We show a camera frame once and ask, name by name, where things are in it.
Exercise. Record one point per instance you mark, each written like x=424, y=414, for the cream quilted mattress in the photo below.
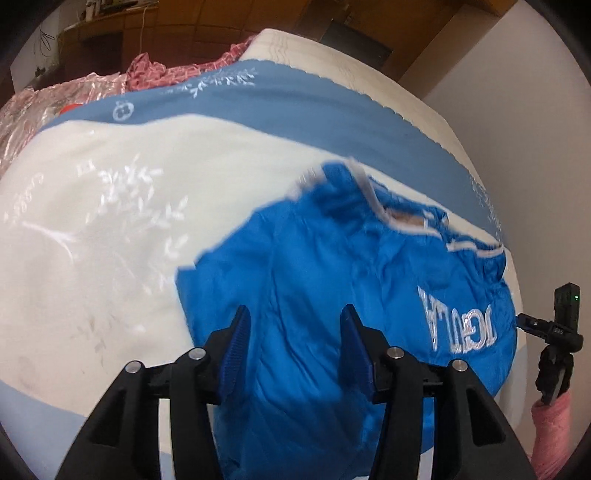
x=351, y=69

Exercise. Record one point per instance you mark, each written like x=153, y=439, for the pink checked cloth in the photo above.
x=184, y=64

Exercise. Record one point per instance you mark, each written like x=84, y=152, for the black rectangular panel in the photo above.
x=358, y=46

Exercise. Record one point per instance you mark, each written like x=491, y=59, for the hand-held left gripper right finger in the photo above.
x=356, y=350

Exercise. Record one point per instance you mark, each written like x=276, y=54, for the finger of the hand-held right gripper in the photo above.
x=535, y=323

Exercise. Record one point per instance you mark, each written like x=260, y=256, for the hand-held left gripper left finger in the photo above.
x=234, y=344

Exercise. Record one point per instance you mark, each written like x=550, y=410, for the blue and white duvet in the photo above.
x=115, y=221

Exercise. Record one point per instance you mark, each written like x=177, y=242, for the wooden desk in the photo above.
x=97, y=41

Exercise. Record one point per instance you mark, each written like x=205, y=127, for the person's right hand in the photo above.
x=554, y=374

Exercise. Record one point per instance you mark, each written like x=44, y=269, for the blue puffer jacket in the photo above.
x=323, y=286

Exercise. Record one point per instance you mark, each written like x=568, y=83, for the pink floral quilt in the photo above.
x=55, y=106

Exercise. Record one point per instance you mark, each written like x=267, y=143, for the wooden wardrobe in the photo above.
x=217, y=23

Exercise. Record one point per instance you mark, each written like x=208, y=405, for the small red object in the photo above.
x=71, y=109

